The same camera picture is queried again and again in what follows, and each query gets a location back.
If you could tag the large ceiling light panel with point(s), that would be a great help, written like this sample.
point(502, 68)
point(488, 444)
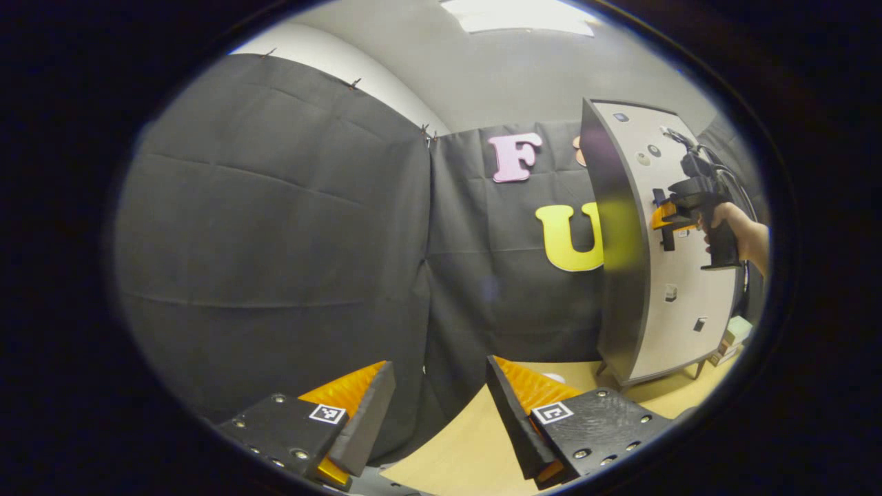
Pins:
point(517, 15)

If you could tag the dark grey cabinet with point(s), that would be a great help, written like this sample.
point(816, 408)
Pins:
point(617, 275)

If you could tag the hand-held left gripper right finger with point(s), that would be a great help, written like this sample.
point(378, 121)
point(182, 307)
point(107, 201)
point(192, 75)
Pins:
point(513, 420)

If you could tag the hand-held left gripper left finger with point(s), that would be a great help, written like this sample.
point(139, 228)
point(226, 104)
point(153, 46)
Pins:
point(365, 420)

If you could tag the black backdrop cloth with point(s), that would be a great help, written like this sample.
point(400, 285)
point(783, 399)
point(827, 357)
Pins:
point(275, 241)

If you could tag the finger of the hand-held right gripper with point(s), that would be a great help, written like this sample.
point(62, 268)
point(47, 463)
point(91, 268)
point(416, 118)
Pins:
point(672, 219)

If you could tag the brown book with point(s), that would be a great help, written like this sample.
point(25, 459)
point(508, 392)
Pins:
point(728, 350)

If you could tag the beige cabinet door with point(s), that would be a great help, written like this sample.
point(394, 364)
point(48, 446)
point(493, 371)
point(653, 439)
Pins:
point(682, 310)

